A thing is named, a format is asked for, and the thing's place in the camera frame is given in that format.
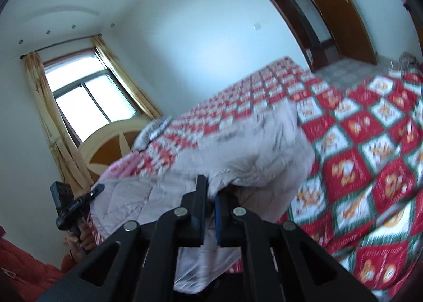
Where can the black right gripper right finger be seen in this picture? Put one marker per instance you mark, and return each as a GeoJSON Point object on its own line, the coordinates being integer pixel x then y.
{"type": "Point", "coordinates": [238, 227]}

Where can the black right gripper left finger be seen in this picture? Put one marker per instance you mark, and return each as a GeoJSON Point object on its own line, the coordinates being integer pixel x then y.
{"type": "Point", "coordinates": [184, 226]}

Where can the beige puffer down coat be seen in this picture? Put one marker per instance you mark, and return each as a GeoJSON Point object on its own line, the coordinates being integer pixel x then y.
{"type": "Point", "coordinates": [266, 157]}

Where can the person's left hand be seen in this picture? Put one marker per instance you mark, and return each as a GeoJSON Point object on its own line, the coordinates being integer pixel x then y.
{"type": "Point", "coordinates": [80, 245]}

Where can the yellow left curtain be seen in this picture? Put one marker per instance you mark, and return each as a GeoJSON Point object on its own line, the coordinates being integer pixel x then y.
{"type": "Point", "coordinates": [72, 167]}

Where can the yellow curtain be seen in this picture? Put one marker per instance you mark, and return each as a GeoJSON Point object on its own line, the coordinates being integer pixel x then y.
{"type": "Point", "coordinates": [113, 63]}
{"type": "Point", "coordinates": [72, 167]}

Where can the cream wooden headboard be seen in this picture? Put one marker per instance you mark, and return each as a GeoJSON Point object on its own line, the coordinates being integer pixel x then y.
{"type": "Point", "coordinates": [110, 143]}

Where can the pink folded blanket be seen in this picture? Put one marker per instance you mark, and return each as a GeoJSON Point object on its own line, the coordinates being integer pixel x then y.
{"type": "Point", "coordinates": [124, 167]}

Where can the red jacket sleeve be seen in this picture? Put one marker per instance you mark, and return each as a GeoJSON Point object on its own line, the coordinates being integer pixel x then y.
{"type": "Point", "coordinates": [24, 278]}

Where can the grey patterned pillow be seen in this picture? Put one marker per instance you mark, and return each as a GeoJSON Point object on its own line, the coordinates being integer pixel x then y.
{"type": "Point", "coordinates": [150, 132]}

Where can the red checkered patterned bedspread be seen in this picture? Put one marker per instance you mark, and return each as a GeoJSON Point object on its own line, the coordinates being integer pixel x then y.
{"type": "Point", "coordinates": [362, 201]}

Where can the yellow right curtain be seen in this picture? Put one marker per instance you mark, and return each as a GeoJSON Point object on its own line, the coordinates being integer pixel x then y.
{"type": "Point", "coordinates": [113, 63]}

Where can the brown wooden door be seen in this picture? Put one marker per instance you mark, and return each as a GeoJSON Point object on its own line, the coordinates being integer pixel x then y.
{"type": "Point", "coordinates": [347, 29]}

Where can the window with grey frame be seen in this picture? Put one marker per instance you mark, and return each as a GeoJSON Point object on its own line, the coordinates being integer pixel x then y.
{"type": "Point", "coordinates": [88, 94]}

